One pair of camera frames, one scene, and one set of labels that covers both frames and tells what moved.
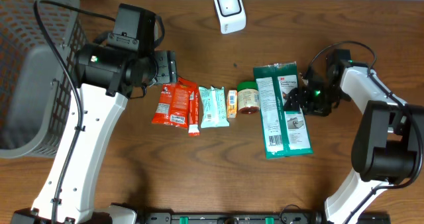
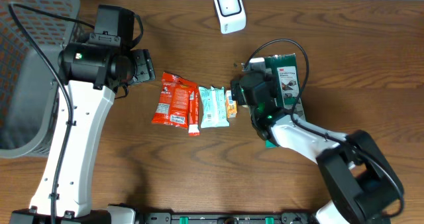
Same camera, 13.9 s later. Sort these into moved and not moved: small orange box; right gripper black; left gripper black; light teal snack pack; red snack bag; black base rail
Moved: right gripper black; left gripper black
Not moved: small orange box; red snack bag; black base rail; light teal snack pack
